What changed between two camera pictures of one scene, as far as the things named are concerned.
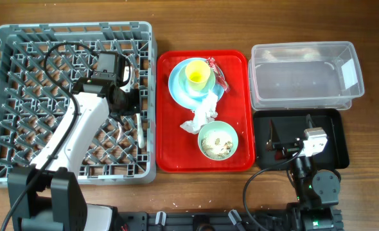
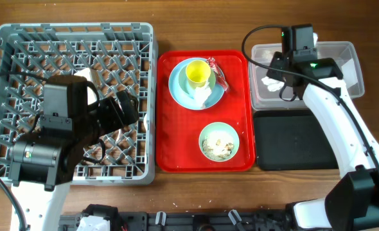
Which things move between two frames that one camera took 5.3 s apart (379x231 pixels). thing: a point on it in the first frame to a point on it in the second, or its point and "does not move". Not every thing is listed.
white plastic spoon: (141, 136) to (145, 122)
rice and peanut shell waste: (216, 145) does not move
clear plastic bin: (304, 76) does not move
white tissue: (205, 111) to (272, 85)
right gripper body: (286, 151) to (279, 62)
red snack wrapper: (218, 74) does not move
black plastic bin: (291, 124) does not move
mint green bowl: (218, 140) does not move
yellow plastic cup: (197, 73) does not move
